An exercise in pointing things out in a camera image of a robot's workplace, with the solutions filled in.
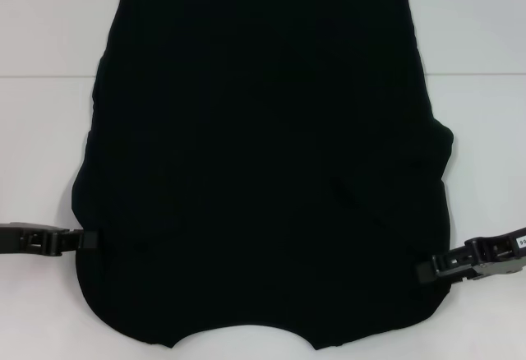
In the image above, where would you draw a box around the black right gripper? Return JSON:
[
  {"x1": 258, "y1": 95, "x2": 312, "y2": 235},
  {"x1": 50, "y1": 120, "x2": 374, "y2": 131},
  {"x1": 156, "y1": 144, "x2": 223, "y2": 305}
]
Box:
[{"x1": 414, "y1": 225, "x2": 526, "y2": 286}]

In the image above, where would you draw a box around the black shirt with white print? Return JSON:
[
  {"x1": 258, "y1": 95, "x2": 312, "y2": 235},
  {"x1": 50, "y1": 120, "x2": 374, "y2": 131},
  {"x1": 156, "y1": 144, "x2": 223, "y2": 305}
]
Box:
[{"x1": 70, "y1": 0, "x2": 456, "y2": 339}]

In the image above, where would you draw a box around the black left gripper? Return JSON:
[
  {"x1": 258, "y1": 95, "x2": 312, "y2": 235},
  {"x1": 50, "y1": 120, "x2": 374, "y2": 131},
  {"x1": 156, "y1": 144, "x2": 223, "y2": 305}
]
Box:
[{"x1": 0, "y1": 221, "x2": 99, "y2": 257}]

